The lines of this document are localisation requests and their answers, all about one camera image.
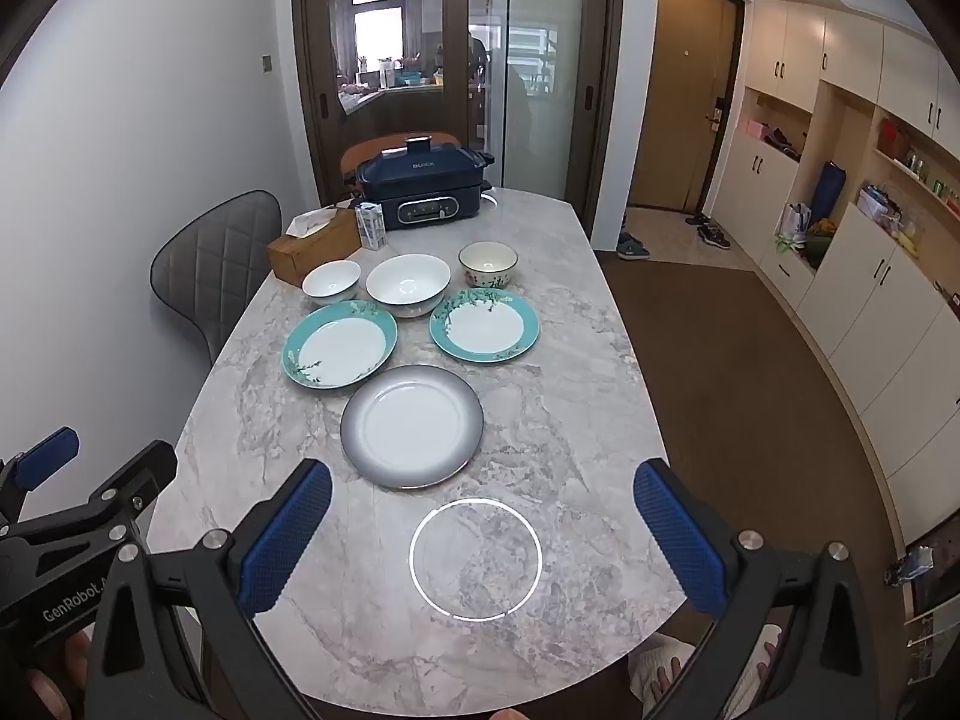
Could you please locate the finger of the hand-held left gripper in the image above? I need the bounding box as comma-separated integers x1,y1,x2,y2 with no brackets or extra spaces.
0,426,81,522
0,440,179,542

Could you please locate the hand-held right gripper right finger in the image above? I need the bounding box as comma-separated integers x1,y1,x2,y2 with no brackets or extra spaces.
632,457,880,720

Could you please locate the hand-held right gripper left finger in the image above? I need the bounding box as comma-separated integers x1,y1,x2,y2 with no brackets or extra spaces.
84,457,335,720

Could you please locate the grey rimmed plate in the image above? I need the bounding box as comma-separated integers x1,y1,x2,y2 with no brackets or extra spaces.
340,365,485,492

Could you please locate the teal rimmed floral plate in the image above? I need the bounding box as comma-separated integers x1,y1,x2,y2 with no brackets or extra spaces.
429,287,540,363
282,301,398,391

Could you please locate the small white bowl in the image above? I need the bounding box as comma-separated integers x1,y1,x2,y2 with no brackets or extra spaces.
301,260,362,306

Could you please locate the large white bowl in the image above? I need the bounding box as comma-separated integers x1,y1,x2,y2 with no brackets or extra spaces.
365,253,452,320

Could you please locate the cream patterned bowl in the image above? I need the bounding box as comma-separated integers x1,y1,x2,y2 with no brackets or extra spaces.
458,241,519,290

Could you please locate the person's left hand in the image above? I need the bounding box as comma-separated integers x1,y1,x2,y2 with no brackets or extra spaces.
30,626,95,720

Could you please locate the white slipper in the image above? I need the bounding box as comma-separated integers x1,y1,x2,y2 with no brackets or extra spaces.
628,622,785,720

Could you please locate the grey quilted chair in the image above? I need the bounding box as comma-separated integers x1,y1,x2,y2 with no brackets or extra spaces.
150,190,284,365

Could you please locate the dark glossy panel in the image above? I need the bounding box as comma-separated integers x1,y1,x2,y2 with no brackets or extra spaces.
885,517,960,661

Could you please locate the wooden tissue box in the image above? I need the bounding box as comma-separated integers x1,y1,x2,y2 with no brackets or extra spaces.
268,206,362,286

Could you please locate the small clear box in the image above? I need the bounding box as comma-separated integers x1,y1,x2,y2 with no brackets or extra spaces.
354,202,388,251

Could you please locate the green bag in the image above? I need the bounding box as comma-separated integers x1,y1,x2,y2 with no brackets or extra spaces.
806,219,837,267

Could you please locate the white shopping bag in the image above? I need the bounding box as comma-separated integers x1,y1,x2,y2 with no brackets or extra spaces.
780,202,812,248

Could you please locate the blue bag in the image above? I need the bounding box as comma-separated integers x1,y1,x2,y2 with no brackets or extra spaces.
814,161,848,233

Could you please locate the dark blue electric cooker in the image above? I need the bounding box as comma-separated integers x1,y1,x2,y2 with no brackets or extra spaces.
343,133,497,227

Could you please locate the kitchen counter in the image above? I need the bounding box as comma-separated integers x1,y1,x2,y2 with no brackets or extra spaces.
336,79,481,137

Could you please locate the wooden entrance door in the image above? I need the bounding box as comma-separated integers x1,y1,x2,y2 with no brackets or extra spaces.
628,0,740,215

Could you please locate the brown framed glass sliding door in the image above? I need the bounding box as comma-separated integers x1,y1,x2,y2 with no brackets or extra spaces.
291,0,627,205

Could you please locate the white built-in cabinet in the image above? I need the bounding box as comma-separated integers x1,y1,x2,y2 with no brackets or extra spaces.
701,0,960,541

